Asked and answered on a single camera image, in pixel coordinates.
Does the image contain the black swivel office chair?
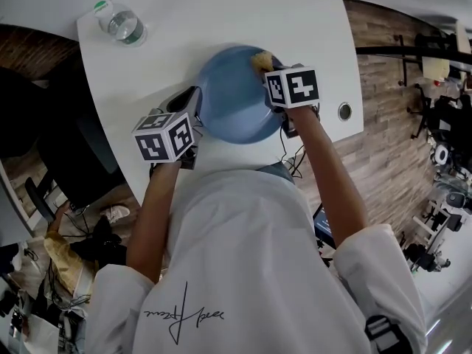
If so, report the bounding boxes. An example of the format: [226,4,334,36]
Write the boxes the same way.
[408,83,472,150]

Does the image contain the black high-back office chair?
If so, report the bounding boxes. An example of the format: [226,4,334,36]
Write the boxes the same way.
[24,97,128,223]

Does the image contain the white desk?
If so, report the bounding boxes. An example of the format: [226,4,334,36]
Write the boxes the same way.
[76,0,366,206]

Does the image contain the big blue plate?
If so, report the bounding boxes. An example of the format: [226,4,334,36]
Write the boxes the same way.
[197,42,287,145]

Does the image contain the person's left forearm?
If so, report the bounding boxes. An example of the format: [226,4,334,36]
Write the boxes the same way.
[126,159,182,284]

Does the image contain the person's blue jeans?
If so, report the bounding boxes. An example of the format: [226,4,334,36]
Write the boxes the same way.
[257,162,296,184]

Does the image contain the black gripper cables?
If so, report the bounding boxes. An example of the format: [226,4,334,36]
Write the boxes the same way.
[278,122,308,181]

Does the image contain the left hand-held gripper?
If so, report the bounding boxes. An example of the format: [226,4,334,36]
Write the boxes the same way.
[131,86,204,170]

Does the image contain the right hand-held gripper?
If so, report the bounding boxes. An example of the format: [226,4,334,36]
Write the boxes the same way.
[257,62,322,139]

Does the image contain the black screen device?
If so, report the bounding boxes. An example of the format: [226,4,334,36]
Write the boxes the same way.
[312,204,337,249]

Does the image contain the pale yellow container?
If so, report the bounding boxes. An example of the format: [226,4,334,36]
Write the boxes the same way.
[422,55,451,80]

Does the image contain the person's right forearm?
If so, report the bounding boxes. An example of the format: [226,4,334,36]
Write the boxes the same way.
[285,105,370,252]

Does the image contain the person's white shirt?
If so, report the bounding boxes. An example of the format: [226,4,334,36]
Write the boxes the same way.
[85,164,428,354]

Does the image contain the straw fibre bundle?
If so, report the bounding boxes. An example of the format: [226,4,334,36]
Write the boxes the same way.
[250,49,276,75]

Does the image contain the clear water bottle green label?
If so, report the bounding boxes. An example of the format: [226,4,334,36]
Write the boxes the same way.
[91,0,148,48]

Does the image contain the black strap buckle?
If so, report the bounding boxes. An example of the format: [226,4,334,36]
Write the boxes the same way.
[364,314,403,354]

